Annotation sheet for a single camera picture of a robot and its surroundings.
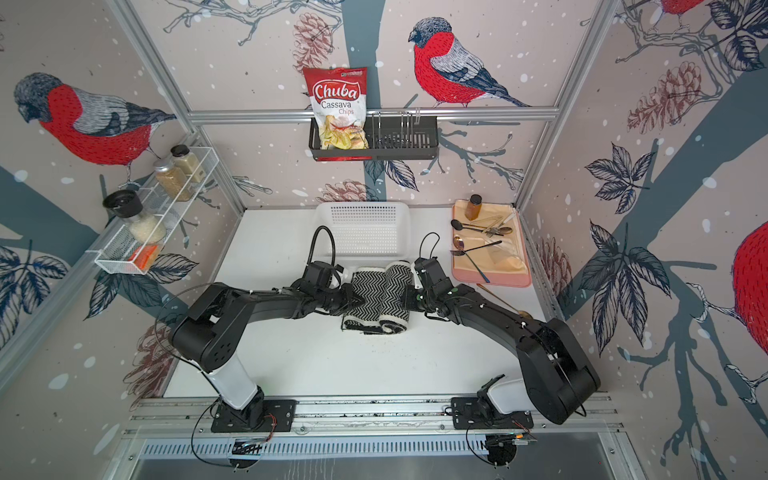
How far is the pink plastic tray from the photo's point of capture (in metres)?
1.02

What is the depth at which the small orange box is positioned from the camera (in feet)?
2.12

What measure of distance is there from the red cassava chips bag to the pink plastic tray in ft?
1.66

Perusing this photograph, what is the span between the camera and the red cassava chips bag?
83 centimetres
